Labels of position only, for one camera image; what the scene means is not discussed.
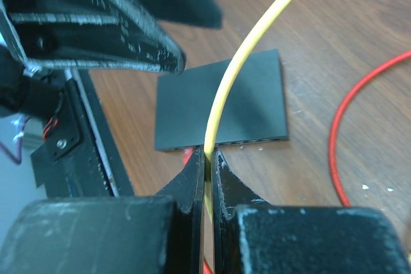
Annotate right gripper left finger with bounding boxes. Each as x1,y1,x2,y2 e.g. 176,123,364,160
1,150,205,273

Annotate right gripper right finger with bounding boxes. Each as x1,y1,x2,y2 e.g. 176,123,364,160
211,151,410,273

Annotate red ethernet cable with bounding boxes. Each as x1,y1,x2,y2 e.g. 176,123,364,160
182,49,411,274

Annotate black network switch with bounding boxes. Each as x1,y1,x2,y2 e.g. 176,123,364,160
154,49,289,151

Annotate yellow ethernet cable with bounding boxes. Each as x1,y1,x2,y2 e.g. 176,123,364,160
202,0,338,274

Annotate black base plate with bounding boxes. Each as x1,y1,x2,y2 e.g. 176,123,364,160
31,69,134,198

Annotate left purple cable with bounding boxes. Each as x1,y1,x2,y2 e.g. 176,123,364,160
0,116,33,166

